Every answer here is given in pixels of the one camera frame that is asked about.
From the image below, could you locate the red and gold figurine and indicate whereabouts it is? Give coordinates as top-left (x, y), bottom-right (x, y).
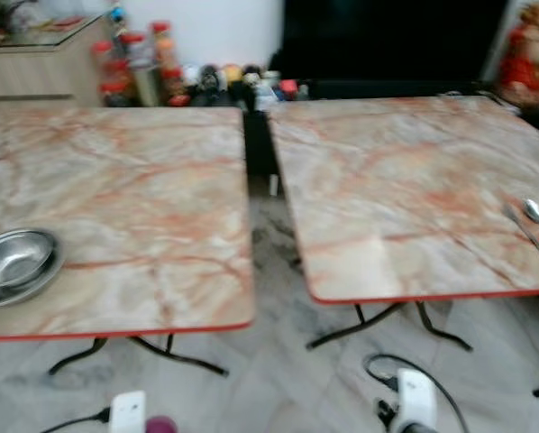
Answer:
top-left (496, 3), bottom-right (539, 110)

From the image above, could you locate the marble top folding table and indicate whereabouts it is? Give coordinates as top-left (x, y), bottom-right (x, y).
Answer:
top-left (267, 94), bottom-right (539, 352)
top-left (0, 106), bottom-right (256, 377)

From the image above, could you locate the black television screen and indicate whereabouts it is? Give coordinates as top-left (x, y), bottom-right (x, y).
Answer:
top-left (280, 0), bottom-right (510, 84)

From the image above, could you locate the small white bottle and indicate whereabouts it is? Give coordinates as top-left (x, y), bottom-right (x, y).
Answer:
top-left (251, 76), bottom-right (280, 112)

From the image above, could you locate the small black figurine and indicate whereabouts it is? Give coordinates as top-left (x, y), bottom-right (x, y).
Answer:
top-left (196, 64), bottom-right (231, 108)

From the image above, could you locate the orange bottle red cap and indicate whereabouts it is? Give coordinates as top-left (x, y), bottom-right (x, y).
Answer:
top-left (150, 19), bottom-right (189, 108)

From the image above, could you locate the tall steel canister red lid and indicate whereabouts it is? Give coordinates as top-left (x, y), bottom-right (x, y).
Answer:
top-left (125, 32), bottom-right (163, 108)

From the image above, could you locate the purple round object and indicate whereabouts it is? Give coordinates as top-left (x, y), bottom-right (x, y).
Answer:
top-left (145, 415), bottom-right (178, 433)

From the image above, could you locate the red lidded jar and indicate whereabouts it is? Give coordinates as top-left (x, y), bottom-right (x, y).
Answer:
top-left (93, 40), bottom-right (132, 108)

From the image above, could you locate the blue capped bottle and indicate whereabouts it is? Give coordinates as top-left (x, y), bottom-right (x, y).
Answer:
top-left (106, 4), bottom-right (132, 48)

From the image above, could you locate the light wooden cabinet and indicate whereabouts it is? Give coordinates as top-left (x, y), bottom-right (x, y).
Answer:
top-left (0, 13), bottom-right (114, 108)

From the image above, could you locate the stainless steel bowl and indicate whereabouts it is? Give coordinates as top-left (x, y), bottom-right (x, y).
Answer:
top-left (0, 227), bottom-right (66, 310)

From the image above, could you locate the dark potted plant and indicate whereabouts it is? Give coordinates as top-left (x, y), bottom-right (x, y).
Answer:
top-left (0, 0), bottom-right (38, 47)

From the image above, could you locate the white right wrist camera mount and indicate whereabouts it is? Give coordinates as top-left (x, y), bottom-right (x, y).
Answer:
top-left (395, 367), bottom-right (438, 430)

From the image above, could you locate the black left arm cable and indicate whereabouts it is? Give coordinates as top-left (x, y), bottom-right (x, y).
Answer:
top-left (39, 409), bottom-right (114, 433)

